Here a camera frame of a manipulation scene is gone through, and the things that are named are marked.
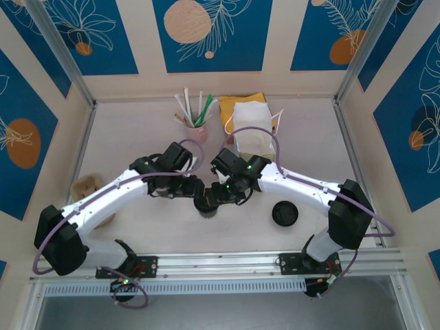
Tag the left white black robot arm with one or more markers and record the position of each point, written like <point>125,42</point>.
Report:
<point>103,196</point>

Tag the brown kraft wrapped straw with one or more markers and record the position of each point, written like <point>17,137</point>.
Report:
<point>178,120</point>

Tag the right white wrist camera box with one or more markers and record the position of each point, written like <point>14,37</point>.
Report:
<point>223,178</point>

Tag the brown pulp cup carrier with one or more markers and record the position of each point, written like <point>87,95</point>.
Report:
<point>86,187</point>

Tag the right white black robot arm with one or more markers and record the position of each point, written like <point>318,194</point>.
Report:
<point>299,185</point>

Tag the green straw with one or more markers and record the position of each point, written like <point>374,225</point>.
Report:
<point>209,98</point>
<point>198,120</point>

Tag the small black controller board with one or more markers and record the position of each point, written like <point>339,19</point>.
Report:
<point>314,290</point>
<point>123,282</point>

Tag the pale green paper bag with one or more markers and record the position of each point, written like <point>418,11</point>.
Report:
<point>251,120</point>

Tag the pink straw holder cup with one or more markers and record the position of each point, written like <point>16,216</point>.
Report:
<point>197,134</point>

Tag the yellow paper napkin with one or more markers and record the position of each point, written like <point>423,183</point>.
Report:
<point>227,110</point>

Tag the aluminium frame post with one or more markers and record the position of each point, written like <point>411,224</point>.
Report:
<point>364,48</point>
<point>58,48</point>

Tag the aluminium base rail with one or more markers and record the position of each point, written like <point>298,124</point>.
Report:
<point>220,264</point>

